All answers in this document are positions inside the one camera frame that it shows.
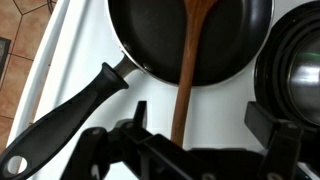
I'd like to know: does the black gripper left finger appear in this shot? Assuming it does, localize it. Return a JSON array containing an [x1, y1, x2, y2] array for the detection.
[[60, 101, 147, 180]]

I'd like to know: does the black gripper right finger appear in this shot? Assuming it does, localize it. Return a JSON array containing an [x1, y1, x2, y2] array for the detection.
[[244, 102, 303, 180]]

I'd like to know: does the black frying pan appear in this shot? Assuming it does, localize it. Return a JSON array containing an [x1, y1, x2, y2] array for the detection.
[[0, 0, 273, 180]]

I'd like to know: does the wooden spoon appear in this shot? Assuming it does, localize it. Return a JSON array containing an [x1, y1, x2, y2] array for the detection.
[[171, 0, 218, 147]]

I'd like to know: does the silver tea kettle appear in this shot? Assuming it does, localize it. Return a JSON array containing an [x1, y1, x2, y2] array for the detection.
[[254, 0, 320, 131]]

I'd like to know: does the dark floor mat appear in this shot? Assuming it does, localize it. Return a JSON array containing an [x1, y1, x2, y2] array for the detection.
[[0, 37, 11, 82]]

